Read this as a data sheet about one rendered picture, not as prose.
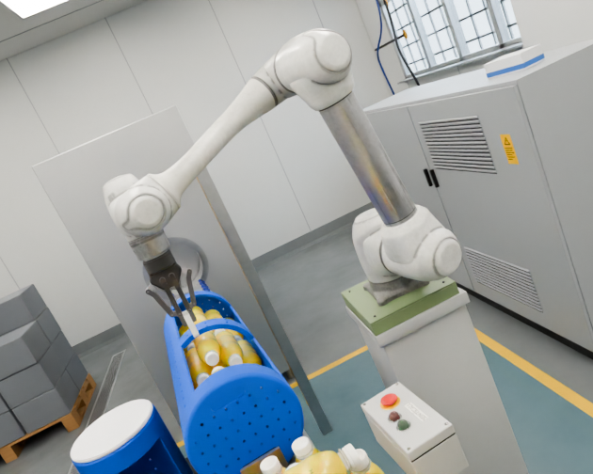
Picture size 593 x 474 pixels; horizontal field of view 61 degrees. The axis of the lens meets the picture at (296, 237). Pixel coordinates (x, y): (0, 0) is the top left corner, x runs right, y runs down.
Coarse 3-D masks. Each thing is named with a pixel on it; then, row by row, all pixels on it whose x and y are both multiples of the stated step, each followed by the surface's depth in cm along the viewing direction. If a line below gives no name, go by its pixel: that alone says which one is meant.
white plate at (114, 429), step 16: (144, 400) 172; (112, 416) 171; (128, 416) 166; (144, 416) 161; (96, 432) 165; (112, 432) 160; (128, 432) 155; (80, 448) 159; (96, 448) 154; (112, 448) 150
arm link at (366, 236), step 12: (360, 216) 162; (372, 216) 157; (360, 228) 158; (372, 228) 155; (360, 240) 158; (372, 240) 155; (360, 252) 161; (372, 252) 155; (372, 264) 158; (372, 276) 163; (384, 276) 160; (396, 276) 160
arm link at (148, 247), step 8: (160, 232) 125; (136, 240) 123; (144, 240) 123; (152, 240) 124; (160, 240) 125; (136, 248) 124; (144, 248) 123; (152, 248) 124; (160, 248) 124; (136, 256) 125; (144, 256) 124; (152, 256) 124
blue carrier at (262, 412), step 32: (224, 320) 160; (192, 384) 126; (224, 384) 115; (256, 384) 118; (288, 384) 125; (192, 416) 114; (224, 416) 116; (256, 416) 118; (288, 416) 121; (192, 448) 115; (224, 448) 117; (256, 448) 120; (288, 448) 122
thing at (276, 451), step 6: (270, 450) 115; (276, 450) 114; (264, 456) 114; (276, 456) 115; (282, 456) 115; (252, 462) 114; (258, 462) 113; (282, 462) 115; (246, 468) 113; (252, 468) 113; (258, 468) 114
